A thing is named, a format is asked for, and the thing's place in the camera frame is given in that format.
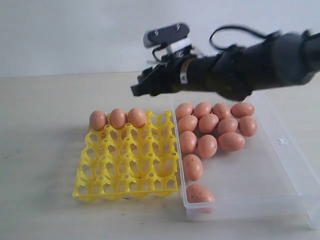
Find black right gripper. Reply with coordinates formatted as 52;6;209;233
130;56;219;97

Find brown speckled egg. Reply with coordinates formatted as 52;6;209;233
182;154;203;181
186;184;215;203

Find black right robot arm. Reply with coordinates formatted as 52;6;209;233
131;30;320;102

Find yellow plastic egg tray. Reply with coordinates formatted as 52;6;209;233
72;110;179;202

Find clear plastic container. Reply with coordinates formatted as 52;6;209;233
180;91;320;229

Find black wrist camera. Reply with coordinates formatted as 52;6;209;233
143;22;192;63

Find black cable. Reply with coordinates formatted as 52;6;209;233
208;23;270;52

